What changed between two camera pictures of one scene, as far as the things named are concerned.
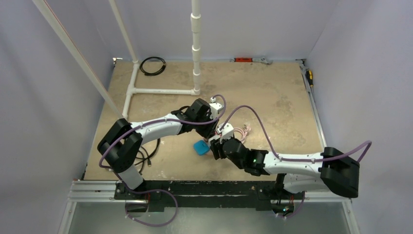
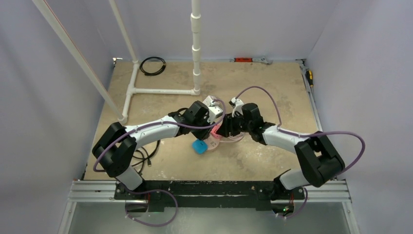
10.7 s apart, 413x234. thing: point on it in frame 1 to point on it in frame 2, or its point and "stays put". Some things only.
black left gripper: [208, 132] stays put
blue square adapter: [201, 147] stays put
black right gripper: [216, 147] to [232, 126]
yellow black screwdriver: [309, 78] stays put
